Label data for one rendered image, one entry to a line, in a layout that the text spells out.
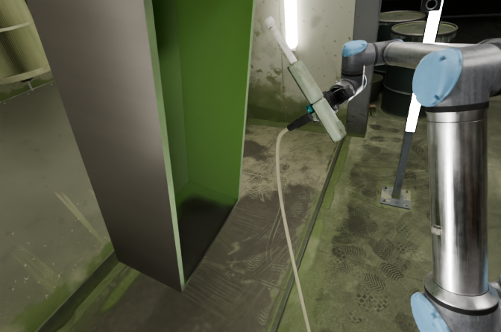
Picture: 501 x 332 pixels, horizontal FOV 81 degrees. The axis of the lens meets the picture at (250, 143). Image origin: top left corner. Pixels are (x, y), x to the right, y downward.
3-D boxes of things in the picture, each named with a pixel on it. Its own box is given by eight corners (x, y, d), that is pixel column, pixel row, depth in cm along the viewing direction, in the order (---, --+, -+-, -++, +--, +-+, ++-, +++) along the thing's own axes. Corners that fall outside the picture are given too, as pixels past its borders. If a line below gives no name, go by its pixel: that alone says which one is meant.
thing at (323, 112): (309, 151, 119) (353, 133, 100) (301, 156, 116) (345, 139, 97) (245, 48, 118) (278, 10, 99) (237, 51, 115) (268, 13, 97)
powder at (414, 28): (387, 26, 315) (388, 24, 314) (443, 22, 303) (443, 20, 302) (399, 39, 271) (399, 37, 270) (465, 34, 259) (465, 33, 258)
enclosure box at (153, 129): (118, 261, 137) (11, -41, 64) (188, 180, 182) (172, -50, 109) (181, 293, 127) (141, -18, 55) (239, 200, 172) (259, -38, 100)
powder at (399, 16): (426, 13, 345) (427, 11, 345) (420, 23, 309) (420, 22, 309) (379, 13, 373) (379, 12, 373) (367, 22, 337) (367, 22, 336)
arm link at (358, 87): (348, 67, 127) (347, 89, 132) (333, 76, 120) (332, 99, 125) (369, 70, 121) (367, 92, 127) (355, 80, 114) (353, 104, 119)
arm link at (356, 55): (367, 37, 118) (364, 67, 125) (338, 41, 118) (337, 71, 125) (377, 42, 110) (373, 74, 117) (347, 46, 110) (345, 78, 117)
